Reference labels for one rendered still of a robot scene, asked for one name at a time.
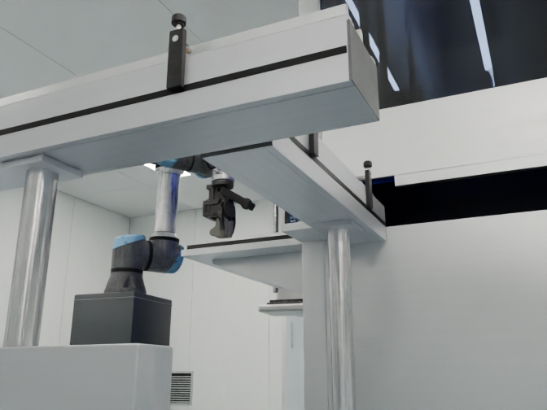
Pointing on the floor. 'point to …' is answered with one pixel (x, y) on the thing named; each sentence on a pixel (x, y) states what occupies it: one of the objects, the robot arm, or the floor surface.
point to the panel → (450, 316)
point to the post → (314, 303)
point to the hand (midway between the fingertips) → (226, 242)
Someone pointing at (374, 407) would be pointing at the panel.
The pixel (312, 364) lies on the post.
